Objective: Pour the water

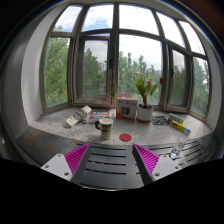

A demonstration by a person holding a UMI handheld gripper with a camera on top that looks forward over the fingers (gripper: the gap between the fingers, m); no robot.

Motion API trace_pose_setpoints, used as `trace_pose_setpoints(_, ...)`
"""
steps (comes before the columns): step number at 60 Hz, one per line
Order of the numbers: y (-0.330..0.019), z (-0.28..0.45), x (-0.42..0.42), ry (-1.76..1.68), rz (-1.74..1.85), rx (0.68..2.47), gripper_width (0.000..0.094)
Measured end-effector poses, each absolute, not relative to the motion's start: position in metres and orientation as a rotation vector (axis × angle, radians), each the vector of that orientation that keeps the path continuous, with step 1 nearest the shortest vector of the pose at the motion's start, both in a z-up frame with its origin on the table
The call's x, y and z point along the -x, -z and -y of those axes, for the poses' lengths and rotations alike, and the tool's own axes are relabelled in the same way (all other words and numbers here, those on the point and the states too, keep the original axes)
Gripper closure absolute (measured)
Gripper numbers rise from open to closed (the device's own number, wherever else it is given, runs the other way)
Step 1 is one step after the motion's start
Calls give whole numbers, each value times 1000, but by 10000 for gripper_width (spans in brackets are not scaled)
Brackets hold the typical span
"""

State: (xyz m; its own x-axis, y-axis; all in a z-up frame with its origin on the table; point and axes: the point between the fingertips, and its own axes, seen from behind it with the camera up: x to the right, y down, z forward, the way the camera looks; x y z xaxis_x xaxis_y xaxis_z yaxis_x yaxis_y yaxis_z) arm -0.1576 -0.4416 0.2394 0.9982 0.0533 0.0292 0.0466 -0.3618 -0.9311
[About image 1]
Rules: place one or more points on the small teal box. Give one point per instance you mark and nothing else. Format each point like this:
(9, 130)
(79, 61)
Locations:
(176, 118)

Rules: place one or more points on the bay window frame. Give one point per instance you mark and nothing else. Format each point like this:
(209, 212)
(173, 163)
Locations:
(95, 50)

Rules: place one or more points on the cream ceramic mug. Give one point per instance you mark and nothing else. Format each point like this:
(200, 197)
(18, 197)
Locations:
(105, 125)

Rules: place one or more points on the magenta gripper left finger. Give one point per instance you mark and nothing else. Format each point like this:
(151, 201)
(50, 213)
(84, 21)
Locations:
(71, 165)

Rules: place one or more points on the clear plastic water bottle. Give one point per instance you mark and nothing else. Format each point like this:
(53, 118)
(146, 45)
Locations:
(179, 146)

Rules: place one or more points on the red and white box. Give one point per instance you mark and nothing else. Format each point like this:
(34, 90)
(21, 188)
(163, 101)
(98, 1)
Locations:
(126, 108)

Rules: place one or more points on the potted plant white pot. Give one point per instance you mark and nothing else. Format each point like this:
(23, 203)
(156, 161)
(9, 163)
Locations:
(144, 110)

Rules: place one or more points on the white wrapped package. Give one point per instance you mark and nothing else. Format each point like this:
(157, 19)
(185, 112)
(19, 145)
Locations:
(79, 116)

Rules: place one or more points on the red round coaster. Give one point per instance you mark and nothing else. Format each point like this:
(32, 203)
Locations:
(125, 137)

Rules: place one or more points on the yellow box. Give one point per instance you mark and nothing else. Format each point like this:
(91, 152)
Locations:
(180, 127)

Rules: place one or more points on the colourful flat box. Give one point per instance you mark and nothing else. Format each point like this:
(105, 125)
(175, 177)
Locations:
(97, 115)

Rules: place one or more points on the black patterned trivet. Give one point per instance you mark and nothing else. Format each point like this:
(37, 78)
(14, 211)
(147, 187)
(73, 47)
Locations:
(160, 120)

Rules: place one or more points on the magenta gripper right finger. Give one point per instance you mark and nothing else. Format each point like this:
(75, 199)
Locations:
(152, 166)

